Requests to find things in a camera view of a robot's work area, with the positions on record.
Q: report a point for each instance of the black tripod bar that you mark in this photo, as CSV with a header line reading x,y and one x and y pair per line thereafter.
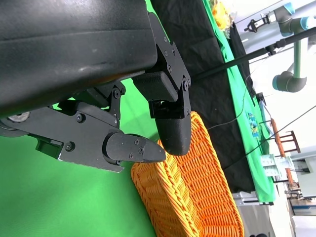
x,y
247,58

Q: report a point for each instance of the printed green cloth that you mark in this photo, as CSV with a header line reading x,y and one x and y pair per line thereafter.
x,y
256,158

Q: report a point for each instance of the brown wooden rack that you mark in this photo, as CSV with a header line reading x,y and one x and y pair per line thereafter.
x,y
280,143

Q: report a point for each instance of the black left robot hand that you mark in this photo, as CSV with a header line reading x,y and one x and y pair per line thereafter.
x,y
74,37

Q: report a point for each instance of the green tablecloth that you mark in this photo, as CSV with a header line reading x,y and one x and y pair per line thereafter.
x,y
49,197

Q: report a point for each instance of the black backdrop cloth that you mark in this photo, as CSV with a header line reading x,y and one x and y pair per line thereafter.
x,y
209,98

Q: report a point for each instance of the grey flat panel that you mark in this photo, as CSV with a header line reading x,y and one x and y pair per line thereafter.
x,y
308,177

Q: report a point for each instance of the clear bag yellow toys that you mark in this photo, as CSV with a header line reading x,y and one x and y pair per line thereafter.
x,y
221,14

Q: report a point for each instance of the clear plastic holder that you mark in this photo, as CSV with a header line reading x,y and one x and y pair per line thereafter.
x,y
274,165

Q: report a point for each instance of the orange wicker basket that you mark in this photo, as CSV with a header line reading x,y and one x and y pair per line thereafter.
x,y
197,187

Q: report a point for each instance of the grey blue industrial robot arm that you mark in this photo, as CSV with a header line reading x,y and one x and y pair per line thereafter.
x,y
300,59

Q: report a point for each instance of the grey aluminium frame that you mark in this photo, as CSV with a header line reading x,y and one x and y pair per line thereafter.
x,y
251,197

